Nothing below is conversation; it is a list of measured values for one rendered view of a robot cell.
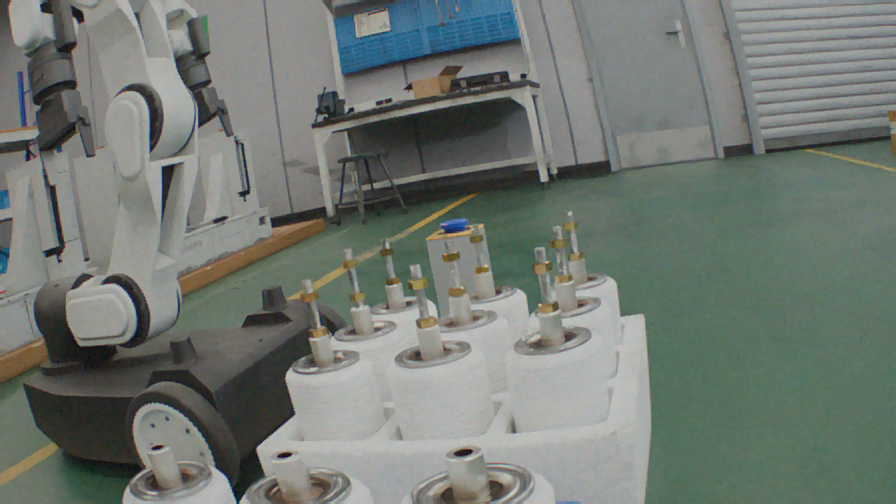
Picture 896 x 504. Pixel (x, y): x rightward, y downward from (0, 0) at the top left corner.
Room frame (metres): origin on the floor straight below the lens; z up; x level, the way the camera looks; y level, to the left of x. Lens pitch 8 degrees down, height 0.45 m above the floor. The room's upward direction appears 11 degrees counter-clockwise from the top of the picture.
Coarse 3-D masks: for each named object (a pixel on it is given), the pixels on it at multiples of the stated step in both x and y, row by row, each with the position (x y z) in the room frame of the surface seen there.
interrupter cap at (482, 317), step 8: (472, 312) 0.86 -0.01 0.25; (480, 312) 0.85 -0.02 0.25; (488, 312) 0.84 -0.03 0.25; (440, 320) 0.85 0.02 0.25; (448, 320) 0.84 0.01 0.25; (480, 320) 0.81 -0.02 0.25; (488, 320) 0.80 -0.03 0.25; (440, 328) 0.80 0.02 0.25; (448, 328) 0.80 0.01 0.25; (456, 328) 0.79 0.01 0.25; (464, 328) 0.79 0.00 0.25; (472, 328) 0.79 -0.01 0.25
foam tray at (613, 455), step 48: (624, 336) 0.87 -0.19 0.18; (624, 384) 0.71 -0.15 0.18; (288, 432) 0.74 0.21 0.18; (384, 432) 0.71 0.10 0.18; (528, 432) 0.64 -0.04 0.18; (576, 432) 0.61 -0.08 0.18; (624, 432) 0.59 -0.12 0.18; (384, 480) 0.66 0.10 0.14; (576, 480) 0.60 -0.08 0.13; (624, 480) 0.59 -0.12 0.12
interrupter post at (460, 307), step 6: (450, 300) 0.82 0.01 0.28; (456, 300) 0.82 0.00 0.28; (462, 300) 0.82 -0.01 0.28; (468, 300) 0.82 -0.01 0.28; (450, 306) 0.83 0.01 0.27; (456, 306) 0.82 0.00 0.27; (462, 306) 0.82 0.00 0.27; (468, 306) 0.82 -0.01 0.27; (456, 312) 0.82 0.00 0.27; (462, 312) 0.82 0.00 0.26; (468, 312) 0.82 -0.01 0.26; (456, 318) 0.82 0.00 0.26; (462, 318) 0.82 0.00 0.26; (468, 318) 0.82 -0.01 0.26; (456, 324) 0.82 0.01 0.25; (462, 324) 0.82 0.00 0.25
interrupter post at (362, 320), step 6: (366, 306) 0.86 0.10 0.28; (354, 312) 0.85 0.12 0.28; (360, 312) 0.85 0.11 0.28; (366, 312) 0.86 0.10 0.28; (354, 318) 0.86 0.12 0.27; (360, 318) 0.85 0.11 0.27; (366, 318) 0.85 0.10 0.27; (354, 324) 0.86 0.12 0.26; (360, 324) 0.85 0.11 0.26; (366, 324) 0.85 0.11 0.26; (372, 324) 0.86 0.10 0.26; (360, 330) 0.85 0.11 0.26; (366, 330) 0.85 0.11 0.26; (372, 330) 0.86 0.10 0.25
